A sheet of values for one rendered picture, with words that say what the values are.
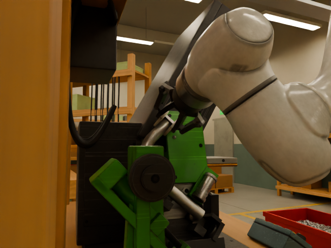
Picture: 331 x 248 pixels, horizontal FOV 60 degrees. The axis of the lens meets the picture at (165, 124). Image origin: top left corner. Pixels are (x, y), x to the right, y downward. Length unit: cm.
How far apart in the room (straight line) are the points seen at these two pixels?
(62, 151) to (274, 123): 34
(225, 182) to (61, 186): 702
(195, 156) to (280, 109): 42
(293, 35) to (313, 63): 103
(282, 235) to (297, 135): 44
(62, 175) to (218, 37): 33
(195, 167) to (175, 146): 8
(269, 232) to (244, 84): 53
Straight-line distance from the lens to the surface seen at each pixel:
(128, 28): 866
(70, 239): 101
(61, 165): 51
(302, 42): 804
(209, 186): 78
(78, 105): 404
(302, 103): 46
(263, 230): 90
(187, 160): 81
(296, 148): 45
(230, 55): 42
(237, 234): 96
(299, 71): 793
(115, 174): 47
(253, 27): 43
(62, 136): 51
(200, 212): 76
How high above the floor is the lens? 117
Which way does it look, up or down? 4 degrees up
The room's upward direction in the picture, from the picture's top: straight up
